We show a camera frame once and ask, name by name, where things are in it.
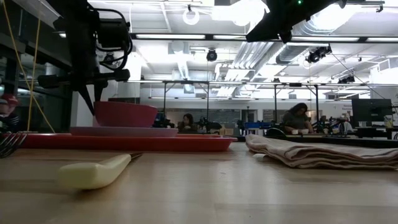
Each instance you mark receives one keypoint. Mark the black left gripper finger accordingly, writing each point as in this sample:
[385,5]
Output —
[85,96]
[99,91]

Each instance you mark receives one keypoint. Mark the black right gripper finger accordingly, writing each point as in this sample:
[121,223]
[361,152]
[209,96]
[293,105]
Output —
[262,26]
[270,35]

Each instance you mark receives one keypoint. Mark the red plastic bowl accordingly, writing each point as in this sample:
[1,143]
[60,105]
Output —
[124,115]

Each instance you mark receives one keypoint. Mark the lilac plastic plate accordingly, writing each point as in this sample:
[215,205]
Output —
[124,131]

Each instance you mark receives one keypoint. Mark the beige cloth napkin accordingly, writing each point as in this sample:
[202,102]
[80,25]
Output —
[311,154]

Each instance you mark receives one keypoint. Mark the black background robot arm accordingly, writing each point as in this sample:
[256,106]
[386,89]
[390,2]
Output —
[208,124]
[161,123]

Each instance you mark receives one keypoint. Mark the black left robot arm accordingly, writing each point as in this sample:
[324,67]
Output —
[37,9]

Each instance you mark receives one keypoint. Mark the red plastic tray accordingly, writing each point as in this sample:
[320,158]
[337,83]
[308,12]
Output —
[124,143]

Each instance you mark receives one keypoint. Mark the black ceiling spotlight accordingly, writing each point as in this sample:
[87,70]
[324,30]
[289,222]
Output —
[211,55]
[109,58]

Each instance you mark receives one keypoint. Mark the black computer monitor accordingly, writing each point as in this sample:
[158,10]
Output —
[371,110]
[130,99]

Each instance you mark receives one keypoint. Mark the person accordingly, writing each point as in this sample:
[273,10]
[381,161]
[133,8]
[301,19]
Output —
[7,115]
[187,123]
[295,118]

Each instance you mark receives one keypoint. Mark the long white light bar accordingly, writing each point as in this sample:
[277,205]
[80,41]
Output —
[171,36]

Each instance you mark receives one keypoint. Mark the blue storage bin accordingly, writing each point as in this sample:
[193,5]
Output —
[255,125]

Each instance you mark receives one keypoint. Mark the cardboard box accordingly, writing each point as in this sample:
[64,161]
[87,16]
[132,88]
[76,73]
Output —
[226,130]

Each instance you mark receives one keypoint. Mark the silver ventilation duct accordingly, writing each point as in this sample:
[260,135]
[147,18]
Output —
[295,51]

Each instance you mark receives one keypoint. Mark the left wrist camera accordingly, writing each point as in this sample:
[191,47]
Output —
[113,32]

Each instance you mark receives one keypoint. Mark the black ceiling camera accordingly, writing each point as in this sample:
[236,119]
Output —
[317,54]
[345,79]

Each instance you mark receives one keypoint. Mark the black metal rig frame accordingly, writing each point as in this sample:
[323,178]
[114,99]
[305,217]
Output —
[316,102]
[186,82]

